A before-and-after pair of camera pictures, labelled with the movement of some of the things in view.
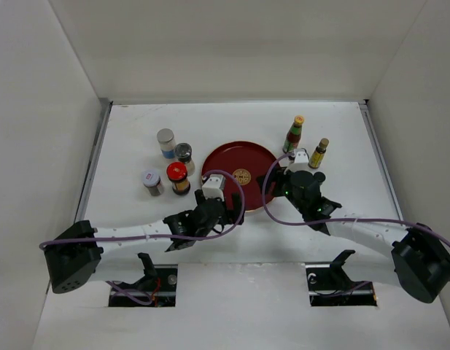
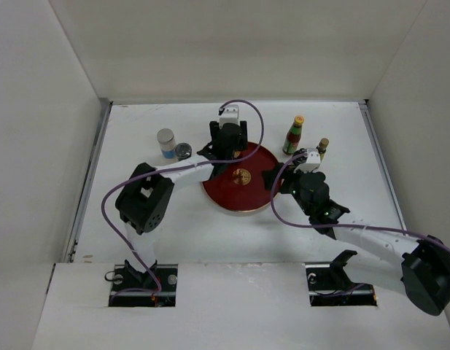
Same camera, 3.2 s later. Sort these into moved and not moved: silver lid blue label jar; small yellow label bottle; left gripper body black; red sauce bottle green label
Moved: left gripper body black
Not moved: small yellow label bottle; silver lid blue label jar; red sauce bottle green label
